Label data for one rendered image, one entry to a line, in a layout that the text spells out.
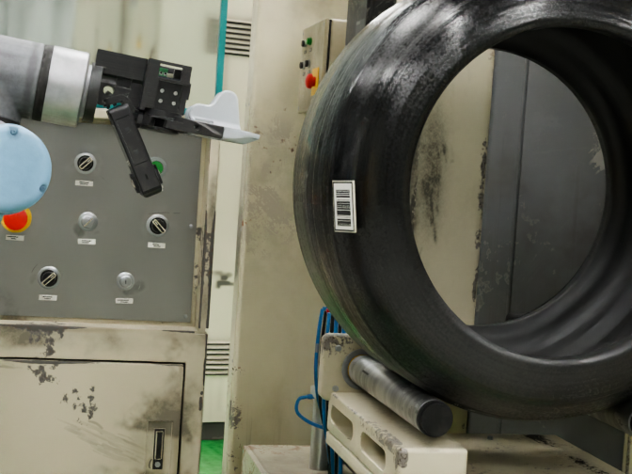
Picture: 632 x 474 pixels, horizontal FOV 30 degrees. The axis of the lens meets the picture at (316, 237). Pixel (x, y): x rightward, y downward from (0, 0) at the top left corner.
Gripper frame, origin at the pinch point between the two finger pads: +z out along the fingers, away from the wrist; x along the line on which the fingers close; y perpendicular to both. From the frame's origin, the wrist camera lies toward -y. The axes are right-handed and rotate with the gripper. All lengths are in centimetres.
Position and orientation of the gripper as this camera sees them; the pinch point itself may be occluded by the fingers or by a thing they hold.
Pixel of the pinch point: (247, 141)
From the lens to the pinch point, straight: 145.1
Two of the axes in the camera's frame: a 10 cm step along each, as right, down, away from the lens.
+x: -2.2, -0.7, 9.7
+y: 1.8, -9.8, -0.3
